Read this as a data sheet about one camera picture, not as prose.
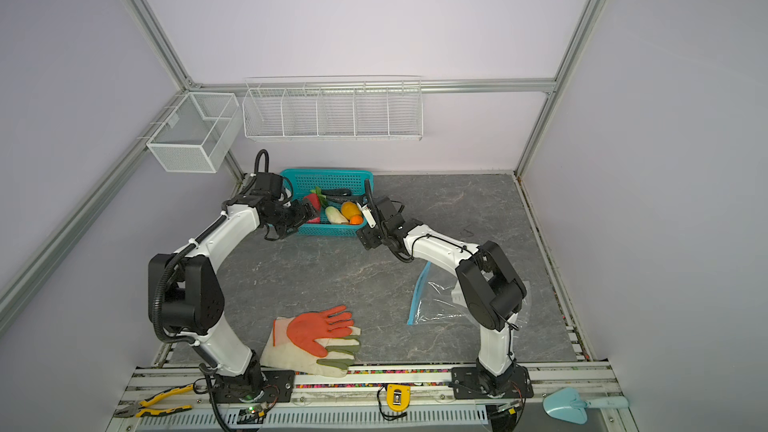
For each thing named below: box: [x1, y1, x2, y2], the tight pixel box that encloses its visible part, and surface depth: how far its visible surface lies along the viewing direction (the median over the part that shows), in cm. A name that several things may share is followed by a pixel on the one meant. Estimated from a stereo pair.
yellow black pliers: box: [113, 384, 194, 418], surface depth 72 cm
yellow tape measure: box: [386, 384, 411, 413], surface depth 72 cm
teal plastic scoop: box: [543, 388, 630, 424], surface depth 72 cm
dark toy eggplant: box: [321, 188, 352, 196], surface depth 113 cm
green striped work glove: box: [260, 326, 362, 377], surface depth 79 cm
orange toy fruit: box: [341, 201, 361, 220], surface depth 105 cm
